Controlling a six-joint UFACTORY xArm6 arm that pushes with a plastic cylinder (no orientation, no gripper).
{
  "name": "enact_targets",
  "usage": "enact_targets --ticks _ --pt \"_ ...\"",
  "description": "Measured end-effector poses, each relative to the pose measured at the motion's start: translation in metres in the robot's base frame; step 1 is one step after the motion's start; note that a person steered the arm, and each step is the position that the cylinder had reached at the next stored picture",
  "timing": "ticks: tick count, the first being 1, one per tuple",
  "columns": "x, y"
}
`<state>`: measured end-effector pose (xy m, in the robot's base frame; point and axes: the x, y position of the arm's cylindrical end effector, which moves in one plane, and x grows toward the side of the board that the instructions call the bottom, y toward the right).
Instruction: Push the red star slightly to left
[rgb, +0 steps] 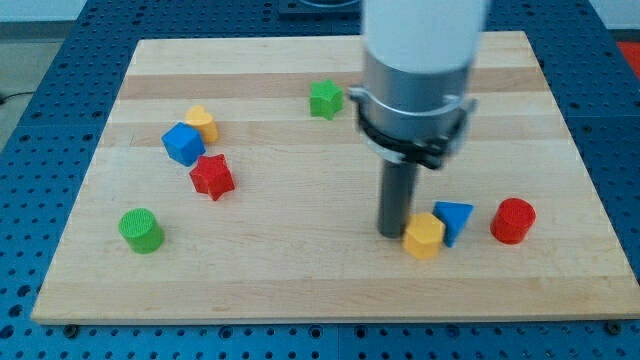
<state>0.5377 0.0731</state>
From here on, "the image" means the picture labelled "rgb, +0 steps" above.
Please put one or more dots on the blue triangle block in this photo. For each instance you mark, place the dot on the blue triangle block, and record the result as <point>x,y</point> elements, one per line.
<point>454,216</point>

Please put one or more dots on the red cylinder block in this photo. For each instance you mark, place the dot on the red cylinder block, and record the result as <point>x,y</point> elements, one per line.
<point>512,221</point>

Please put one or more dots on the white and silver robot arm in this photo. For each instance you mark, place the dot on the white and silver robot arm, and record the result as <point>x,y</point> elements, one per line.
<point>411,103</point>

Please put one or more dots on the green cylinder block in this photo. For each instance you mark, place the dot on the green cylinder block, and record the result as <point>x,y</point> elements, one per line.
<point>141,231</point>

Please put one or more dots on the red star block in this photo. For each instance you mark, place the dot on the red star block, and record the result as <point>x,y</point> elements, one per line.
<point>212,176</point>

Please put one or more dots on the green star block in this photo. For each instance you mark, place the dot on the green star block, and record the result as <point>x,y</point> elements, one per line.
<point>325,99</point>

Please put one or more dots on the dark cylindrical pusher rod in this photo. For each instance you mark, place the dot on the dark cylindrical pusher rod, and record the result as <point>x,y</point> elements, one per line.
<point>395,198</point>

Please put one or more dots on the yellow hexagon block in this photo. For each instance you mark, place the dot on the yellow hexagon block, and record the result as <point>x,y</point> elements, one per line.
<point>423,236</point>

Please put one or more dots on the blue cube block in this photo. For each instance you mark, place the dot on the blue cube block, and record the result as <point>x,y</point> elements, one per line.
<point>183,144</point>

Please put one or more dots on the light wooden board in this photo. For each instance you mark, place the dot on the light wooden board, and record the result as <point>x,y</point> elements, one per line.
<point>296,241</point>

